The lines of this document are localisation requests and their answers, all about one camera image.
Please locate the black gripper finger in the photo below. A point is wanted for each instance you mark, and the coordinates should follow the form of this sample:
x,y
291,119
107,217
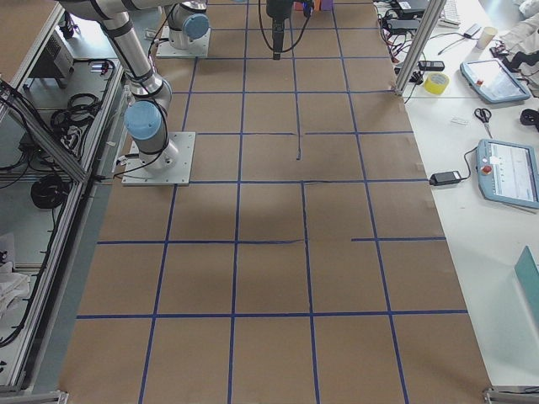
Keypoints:
x,y
277,38

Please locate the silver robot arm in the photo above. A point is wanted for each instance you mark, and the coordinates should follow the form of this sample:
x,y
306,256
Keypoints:
x,y
188,21
146,120

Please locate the purple foam cube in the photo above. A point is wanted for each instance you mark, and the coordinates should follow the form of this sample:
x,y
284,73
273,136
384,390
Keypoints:
x,y
326,5

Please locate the yellow tape roll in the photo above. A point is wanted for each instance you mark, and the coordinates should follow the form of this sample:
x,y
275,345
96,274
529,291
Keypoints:
x,y
436,83

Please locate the paper cup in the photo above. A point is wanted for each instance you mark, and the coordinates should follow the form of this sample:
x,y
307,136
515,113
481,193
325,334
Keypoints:
x,y
486,37

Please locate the blue teach pendant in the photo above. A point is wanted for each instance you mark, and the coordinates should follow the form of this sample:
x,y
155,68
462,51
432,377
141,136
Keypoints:
x,y
507,173
493,81

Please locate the black power adapter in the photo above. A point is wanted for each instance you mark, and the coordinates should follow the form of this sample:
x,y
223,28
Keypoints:
x,y
445,178

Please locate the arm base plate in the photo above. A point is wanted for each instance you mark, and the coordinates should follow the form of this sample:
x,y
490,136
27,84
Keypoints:
x,y
187,48
172,167

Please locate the aluminium frame post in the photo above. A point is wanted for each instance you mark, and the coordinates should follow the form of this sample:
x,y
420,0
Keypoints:
x,y
427,25

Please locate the black handled scissors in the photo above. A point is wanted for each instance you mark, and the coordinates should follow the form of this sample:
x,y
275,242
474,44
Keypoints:
x,y
484,115

